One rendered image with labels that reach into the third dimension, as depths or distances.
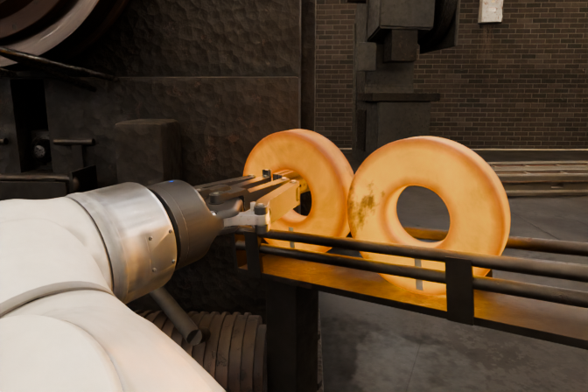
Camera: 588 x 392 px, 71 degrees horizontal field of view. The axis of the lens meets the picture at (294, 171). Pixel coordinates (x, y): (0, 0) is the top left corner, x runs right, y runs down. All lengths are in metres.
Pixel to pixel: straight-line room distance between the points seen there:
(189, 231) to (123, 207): 0.06
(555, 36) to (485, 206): 7.38
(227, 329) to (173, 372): 0.42
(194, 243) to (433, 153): 0.23
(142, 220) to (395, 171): 0.24
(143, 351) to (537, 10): 7.59
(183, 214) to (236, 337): 0.29
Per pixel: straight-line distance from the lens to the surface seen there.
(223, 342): 0.59
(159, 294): 0.62
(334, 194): 0.45
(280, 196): 0.40
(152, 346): 0.19
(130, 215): 0.31
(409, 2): 4.90
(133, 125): 0.68
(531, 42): 7.58
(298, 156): 0.47
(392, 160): 0.41
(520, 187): 4.07
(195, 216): 0.34
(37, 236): 0.27
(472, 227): 0.40
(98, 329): 0.18
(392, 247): 0.41
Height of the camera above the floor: 0.84
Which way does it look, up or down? 10 degrees down
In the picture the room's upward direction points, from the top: straight up
